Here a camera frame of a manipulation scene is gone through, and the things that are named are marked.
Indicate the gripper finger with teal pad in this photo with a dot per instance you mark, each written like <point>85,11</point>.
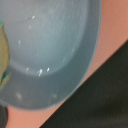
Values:
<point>4,56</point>

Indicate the small grey frying pan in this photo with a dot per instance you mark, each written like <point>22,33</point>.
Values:
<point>52,44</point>

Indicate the brown toy stove board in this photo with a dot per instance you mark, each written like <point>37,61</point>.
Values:
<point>113,34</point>

